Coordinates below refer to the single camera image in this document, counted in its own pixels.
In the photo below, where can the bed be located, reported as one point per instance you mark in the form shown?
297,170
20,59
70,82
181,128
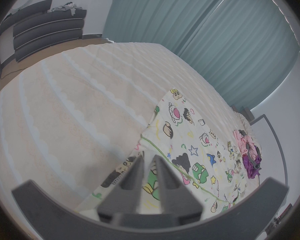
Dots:
77,109

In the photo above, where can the pile of clothes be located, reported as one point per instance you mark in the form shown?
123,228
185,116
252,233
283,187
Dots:
250,156

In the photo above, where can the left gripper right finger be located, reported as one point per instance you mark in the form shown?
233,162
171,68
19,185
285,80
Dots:
180,204

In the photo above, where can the cream pillow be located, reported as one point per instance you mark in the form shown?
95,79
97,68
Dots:
243,122

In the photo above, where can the pale crumpled cloth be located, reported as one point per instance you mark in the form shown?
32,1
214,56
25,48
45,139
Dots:
65,8

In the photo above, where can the grey bedside table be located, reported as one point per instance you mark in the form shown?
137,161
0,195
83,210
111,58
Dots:
241,110

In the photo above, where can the blue-green curtain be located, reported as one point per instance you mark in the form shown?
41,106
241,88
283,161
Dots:
245,54
152,16

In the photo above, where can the white printed pyjama top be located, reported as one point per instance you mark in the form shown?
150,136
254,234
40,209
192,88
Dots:
200,144

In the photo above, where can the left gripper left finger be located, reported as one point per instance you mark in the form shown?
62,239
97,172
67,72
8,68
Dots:
120,204

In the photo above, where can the black chest of drawers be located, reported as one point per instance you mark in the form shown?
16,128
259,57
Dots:
47,36

